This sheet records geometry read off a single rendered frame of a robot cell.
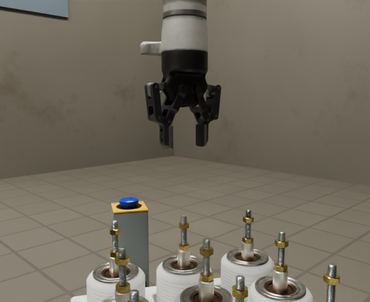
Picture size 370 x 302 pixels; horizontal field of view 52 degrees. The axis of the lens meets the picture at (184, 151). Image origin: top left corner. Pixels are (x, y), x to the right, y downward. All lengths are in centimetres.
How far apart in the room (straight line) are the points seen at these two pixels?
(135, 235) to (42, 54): 233
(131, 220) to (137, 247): 6
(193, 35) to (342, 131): 219
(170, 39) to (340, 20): 223
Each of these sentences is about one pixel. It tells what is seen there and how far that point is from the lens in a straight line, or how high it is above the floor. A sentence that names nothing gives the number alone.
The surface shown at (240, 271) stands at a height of 24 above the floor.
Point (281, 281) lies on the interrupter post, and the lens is 61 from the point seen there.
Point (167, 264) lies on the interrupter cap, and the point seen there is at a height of 25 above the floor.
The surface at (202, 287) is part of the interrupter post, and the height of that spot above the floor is 27.
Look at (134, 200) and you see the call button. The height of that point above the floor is 33.
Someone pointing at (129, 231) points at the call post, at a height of 27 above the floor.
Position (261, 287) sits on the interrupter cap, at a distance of 62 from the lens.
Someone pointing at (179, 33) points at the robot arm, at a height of 63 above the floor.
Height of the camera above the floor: 53
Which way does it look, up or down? 8 degrees down
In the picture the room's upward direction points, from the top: straight up
